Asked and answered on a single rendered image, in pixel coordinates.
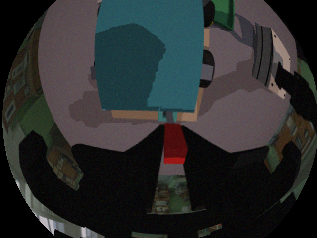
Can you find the green tray floor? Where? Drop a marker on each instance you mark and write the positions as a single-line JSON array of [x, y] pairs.
[[222, 11]]

